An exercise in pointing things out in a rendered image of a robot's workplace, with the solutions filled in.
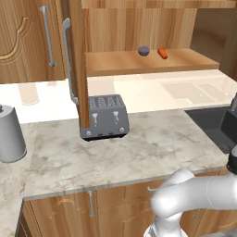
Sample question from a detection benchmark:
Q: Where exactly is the open wooden cabinet door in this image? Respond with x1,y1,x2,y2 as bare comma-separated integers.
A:
59,0,91,130

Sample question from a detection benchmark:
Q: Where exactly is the purple eggplant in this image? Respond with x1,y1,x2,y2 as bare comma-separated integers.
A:
137,45,151,57

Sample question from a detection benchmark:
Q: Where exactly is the orange carrot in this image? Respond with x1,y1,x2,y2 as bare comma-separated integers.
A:
156,47,168,60

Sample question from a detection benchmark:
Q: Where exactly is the wooden base cabinet door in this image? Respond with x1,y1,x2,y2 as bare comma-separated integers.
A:
95,179,168,237
179,168,237,237
21,190,99,237

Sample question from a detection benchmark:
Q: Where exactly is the closed wooden cabinet door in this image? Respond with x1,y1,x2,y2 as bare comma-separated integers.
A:
0,0,67,84

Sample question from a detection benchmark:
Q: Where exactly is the grey four-slot toaster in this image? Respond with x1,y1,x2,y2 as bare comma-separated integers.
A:
79,94,131,143

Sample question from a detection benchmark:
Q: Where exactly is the dark grey sink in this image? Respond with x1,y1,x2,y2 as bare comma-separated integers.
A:
184,106,237,156

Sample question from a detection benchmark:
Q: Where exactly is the grey cylindrical canister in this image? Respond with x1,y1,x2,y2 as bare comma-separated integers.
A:
0,104,28,164

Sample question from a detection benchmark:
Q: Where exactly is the grey open door handle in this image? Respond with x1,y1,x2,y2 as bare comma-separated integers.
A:
62,18,80,106

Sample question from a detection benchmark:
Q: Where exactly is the open wooden wall cabinet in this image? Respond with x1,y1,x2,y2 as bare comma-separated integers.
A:
81,0,237,78

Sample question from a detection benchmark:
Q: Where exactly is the grey closed door handle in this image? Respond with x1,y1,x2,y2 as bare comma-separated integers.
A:
39,6,58,68

